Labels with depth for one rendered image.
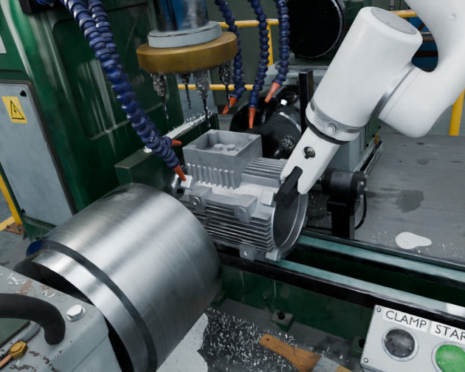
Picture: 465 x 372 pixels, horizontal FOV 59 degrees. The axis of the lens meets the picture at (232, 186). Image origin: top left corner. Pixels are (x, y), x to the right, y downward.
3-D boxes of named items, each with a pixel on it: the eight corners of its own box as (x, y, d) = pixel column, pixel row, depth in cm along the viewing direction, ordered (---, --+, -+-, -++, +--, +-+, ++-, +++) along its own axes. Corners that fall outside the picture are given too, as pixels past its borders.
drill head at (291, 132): (217, 199, 107) (201, 106, 95) (283, 139, 136) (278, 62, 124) (308, 218, 94) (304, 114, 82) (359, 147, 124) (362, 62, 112)
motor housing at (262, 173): (187, 254, 87) (170, 174, 78) (235, 208, 101) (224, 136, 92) (272, 280, 77) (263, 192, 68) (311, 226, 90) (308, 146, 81)
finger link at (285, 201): (298, 191, 64) (281, 218, 69) (306, 181, 67) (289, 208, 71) (282, 179, 65) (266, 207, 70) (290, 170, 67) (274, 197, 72)
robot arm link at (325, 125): (356, 136, 54) (344, 153, 56) (373, 114, 60) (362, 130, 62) (302, 102, 56) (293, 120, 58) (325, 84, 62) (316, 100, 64)
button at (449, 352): (432, 371, 43) (432, 367, 42) (438, 342, 44) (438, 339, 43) (465, 382, 42) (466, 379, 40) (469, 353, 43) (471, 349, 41)
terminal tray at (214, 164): (187, 181, 83) (181, 148, 79) (216, 159, 90) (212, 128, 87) (238, 191, 77) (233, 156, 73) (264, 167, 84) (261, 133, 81)
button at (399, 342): (382, 353, 46) (381, 350, 44) (389, 328, 47) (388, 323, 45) (412, 364, 44) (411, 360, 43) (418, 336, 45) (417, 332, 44)
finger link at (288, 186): (286, 194, 61) (287, 196, 66) (317, 150, 61) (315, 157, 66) (279, 189, 61) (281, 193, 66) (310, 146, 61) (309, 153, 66)
